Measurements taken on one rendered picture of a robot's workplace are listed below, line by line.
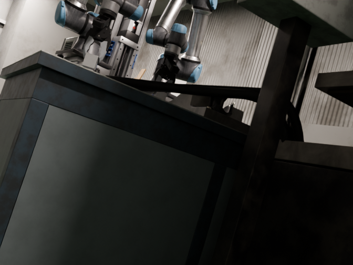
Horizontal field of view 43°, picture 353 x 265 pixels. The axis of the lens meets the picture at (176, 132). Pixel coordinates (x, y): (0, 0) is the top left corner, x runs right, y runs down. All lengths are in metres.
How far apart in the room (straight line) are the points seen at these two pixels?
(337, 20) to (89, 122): 0.73
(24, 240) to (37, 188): 0.14
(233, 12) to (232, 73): 1.01
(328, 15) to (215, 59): 5.33
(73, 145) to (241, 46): 5.10
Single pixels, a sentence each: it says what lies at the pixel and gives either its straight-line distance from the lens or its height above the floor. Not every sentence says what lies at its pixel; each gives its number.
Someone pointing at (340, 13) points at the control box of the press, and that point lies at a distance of 1.27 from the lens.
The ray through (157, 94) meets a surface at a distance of 2.10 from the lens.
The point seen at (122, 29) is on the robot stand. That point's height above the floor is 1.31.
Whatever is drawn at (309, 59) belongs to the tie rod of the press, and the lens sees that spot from 1.51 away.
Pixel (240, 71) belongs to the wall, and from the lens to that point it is 6.04.
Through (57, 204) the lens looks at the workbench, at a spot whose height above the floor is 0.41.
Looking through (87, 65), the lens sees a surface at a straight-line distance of 1.82.
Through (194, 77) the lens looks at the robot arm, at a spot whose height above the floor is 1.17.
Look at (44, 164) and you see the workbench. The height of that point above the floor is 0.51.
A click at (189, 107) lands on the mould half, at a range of 1.71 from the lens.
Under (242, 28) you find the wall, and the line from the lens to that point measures 6.39.
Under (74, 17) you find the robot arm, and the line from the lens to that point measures 2.31.
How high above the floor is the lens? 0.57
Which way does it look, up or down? 6 degrees up
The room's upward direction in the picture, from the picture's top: 17 degrees clockwise
